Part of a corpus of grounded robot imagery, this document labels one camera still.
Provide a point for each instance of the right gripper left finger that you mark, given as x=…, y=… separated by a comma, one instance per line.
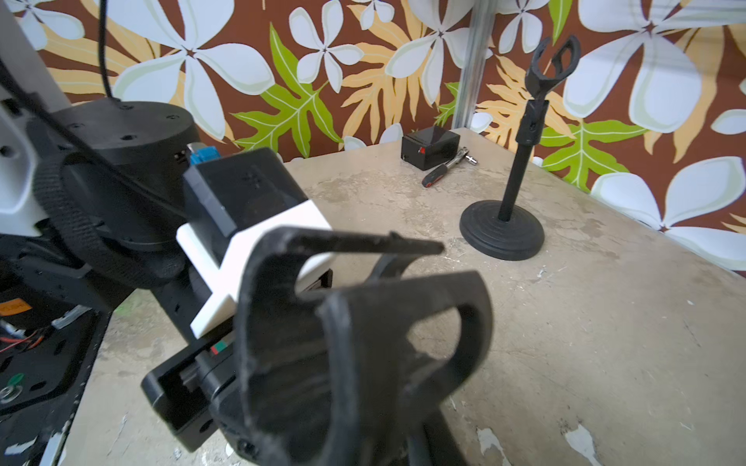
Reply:
x=281, y=353

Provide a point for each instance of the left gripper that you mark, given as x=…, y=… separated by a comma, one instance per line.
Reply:
x=195, y=392

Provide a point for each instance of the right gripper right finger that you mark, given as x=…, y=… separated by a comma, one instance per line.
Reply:
x=385, y=395

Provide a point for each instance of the black microphone stand pole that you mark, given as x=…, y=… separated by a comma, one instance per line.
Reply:
x=539, y=85

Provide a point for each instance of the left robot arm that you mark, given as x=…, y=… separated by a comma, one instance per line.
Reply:
x=116, y=164

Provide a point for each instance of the small ratchet screwdriver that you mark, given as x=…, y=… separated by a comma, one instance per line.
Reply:
x=443, y=169

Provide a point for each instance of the small black box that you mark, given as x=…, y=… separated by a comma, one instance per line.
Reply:
x=430, y=147

